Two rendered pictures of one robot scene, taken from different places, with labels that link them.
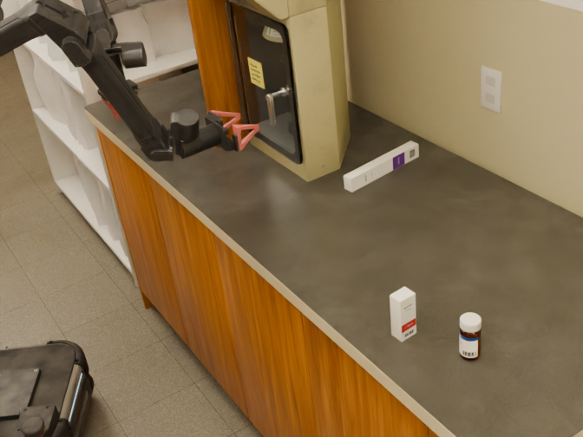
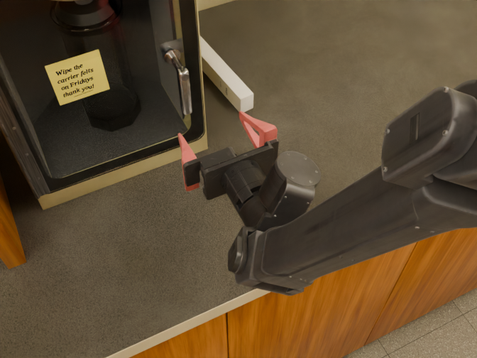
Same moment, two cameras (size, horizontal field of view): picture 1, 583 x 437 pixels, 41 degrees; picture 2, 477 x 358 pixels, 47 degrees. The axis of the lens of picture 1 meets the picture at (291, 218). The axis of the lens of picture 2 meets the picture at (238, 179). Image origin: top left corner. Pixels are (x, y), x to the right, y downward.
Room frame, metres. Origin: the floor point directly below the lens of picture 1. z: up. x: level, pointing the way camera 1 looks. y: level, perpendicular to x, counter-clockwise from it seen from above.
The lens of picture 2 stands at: (1.80, 0.62, 1.76)
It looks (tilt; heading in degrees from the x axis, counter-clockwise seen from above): 53 degrees down; 273
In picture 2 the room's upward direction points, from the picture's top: straight up
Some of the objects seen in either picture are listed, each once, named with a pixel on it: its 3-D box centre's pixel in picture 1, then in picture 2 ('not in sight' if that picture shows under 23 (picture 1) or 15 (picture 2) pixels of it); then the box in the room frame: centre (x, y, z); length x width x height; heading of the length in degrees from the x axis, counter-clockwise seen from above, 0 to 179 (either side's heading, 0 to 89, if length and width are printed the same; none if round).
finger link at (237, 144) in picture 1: (239, 131); (245, 138); (1.81, 0.10, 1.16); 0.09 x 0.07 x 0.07; 118
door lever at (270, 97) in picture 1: (277, 107); (180, 83); (1.91, 0.00, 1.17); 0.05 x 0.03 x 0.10; 118
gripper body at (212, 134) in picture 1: (209, 136); (245, 184); (1.81, 0.18, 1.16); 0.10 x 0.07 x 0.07; 28
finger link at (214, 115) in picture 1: (226, 122); (201, 155); (1.87, 0.13, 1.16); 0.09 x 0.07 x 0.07; 118
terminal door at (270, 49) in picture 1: (265, 83); (103, 80); (2.02, 0.03, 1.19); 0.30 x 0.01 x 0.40; 28
